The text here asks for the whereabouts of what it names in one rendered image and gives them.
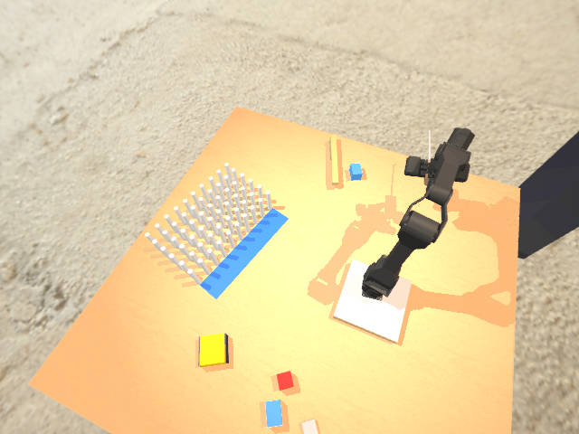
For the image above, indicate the red square tile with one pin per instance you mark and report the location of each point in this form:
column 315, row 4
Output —
column 285, row 380

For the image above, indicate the blue flat strip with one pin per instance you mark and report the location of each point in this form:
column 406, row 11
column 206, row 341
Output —
column 226, row 272

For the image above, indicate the blue cube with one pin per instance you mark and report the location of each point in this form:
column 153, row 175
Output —
column 355, row 171
column 273, row 413

